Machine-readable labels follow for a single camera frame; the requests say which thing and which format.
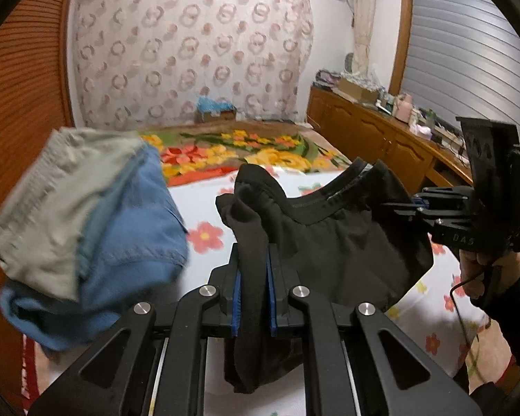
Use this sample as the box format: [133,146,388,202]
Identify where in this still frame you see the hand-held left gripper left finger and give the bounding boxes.
[28,243,242,416]

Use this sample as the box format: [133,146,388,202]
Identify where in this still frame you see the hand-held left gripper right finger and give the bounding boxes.
[266,245,482,416]

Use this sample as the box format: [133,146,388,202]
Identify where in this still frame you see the black t-shirt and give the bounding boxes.
[216,158,435,393]

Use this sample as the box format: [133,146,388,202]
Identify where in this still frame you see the grey pants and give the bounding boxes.
[0,128,146,302]

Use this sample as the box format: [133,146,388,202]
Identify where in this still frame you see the person's right hand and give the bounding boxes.
[458,243,520,310]

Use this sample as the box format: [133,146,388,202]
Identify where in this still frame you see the white flower print blanket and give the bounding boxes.
[39,165,510,416]

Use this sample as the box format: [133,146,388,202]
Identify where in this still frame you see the wooden sideboard cabinet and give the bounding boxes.
[307,87,477,197]

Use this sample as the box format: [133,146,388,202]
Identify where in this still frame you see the pink jug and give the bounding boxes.
[392,93,415,122]

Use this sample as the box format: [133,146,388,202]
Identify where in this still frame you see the cardboard box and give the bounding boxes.
[338,76,380,103]

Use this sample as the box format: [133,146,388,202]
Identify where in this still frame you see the blue denim jeans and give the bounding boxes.
[0,143,189,353]

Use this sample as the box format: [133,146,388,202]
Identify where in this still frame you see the purple grey cloth bundle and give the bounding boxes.
[314,69,341,90]

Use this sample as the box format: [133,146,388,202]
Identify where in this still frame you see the grey window blind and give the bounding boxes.
[401,0,520,133]

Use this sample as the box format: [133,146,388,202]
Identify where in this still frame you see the colourful floral blanket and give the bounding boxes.
[134,121,520,384]

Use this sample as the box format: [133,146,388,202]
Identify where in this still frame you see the pale window curtain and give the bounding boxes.
[351,0,383,81]

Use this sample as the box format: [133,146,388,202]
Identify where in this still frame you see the small blue topped box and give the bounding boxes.
[195,97,237,123]

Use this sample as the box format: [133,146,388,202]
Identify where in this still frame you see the red white printed blanket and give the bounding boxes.
[21,333,42,413]

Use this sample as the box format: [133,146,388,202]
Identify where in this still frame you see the brown louvered wooden wardrobe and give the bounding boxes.
[0,0,79,399]

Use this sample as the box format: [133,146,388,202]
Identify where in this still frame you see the black cable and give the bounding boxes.
[451,266,503,399]

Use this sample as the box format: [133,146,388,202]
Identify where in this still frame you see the wooden window frame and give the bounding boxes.
[388,0,486,98]

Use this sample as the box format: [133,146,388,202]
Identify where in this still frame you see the ring patterned wall cloth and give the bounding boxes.
[69,0,315,129]

